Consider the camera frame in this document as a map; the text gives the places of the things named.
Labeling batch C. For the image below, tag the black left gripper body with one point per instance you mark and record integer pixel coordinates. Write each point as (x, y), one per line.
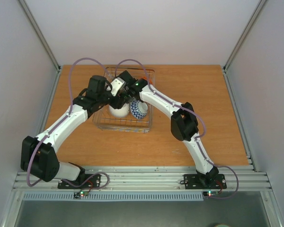
(116, 105)

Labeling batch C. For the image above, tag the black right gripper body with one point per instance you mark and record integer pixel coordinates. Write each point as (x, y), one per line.
(127, 95)

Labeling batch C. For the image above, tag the plain white bowl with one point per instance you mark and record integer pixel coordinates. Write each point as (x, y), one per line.
(120, 113)

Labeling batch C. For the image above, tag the chrome wire dish rack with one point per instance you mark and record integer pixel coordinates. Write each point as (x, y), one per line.
(102, 119)

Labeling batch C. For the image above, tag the blue patterned bowl red inside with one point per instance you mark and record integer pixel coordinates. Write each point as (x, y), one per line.
(138, 109)

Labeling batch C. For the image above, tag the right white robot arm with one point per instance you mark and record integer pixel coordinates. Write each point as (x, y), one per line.
(183, 123)

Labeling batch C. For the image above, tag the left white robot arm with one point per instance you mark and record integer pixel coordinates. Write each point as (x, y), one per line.
(38, 154)

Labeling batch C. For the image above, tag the left small circuit board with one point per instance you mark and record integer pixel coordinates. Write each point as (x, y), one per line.
(81, 194)

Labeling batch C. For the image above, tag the small circuit board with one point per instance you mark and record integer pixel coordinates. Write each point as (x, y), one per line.
(211, 193)
(81, 194)

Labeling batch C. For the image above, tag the right small circuit board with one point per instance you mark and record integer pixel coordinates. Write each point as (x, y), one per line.
(211, 193)

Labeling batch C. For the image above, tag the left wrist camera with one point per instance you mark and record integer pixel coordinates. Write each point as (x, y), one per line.
(117, 85)

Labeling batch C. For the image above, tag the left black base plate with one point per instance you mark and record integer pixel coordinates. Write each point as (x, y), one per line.
(83, 181)

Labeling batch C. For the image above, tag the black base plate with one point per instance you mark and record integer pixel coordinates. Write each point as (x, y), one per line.
(194, 181)
(83, 181)

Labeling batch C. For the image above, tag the grey slotted cable duct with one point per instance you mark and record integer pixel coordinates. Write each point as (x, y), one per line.
(113, 196)

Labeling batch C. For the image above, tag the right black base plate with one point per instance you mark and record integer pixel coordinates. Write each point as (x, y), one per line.
(194, 181)

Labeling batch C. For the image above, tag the aluminium front rail bed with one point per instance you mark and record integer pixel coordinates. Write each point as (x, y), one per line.
(167, 178)

